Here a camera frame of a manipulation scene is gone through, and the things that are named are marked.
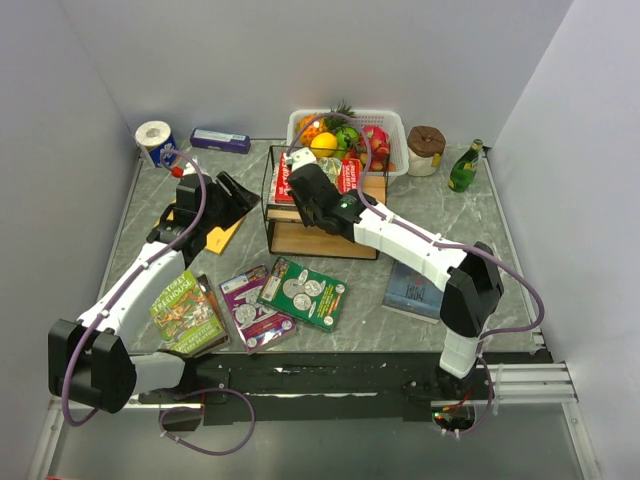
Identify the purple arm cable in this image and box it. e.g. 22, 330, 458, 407
62, 147, 209, 427
284, 112, 546, 436

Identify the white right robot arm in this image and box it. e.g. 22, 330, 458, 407
285, 156, 504, 399

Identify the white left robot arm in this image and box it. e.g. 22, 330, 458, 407
47, 172, 260, 413

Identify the orange toy pineapple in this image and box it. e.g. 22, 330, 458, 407
295, 101, 355, 146

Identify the white jar brown lid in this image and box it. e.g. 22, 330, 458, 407
407, 126, 446, 177

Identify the blue 1984 book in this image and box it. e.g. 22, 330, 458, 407
381, 260, 443, 324

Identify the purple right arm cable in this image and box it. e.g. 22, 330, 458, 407
284, 112, 546, 436

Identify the green toy apple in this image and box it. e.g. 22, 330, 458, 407
334, 126, 360, 151

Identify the yellow thin book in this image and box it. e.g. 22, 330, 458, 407
153, 204, 245, 255

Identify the brown book under green one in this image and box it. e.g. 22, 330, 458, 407
196, 274, 231, 356

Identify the black wire wooden shelf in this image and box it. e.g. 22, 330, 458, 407
261, 145, 379, 260

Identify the yellow orange toy fruit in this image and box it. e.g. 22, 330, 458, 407
310, 132, 338, 158

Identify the pink toy dragon fruit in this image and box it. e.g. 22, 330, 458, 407
358, 125, 390, 172

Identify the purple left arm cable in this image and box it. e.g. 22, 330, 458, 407
62, 147, 209, 427

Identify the white plastic fruit basket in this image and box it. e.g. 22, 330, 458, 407
286, 108, 409, 186

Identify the Little Women floral book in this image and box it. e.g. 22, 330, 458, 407
265, 203, 302, 223

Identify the purple back-cover Treehouse book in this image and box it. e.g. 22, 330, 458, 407
219, 265, 297, 354

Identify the green 65-Storey Treehouse book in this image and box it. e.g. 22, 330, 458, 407
150, 270, 228, 357

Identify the red 13-Storey Treehouse book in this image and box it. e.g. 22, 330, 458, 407
269, 155, 361, 205

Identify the green glass bottle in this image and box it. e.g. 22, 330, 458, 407
448, 139, 484, 193

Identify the green back-cover Treehouse book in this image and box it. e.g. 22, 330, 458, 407
257, 256, 348, 333

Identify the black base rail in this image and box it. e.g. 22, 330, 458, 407
139, 352, 553, 426

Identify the toilet paper roll blue wrap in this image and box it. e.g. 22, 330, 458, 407
134, 120, 177, 168

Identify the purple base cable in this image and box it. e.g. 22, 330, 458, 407
158, 387, 258, 457

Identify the purple rectangular box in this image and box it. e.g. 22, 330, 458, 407
189, 128, 251, 154

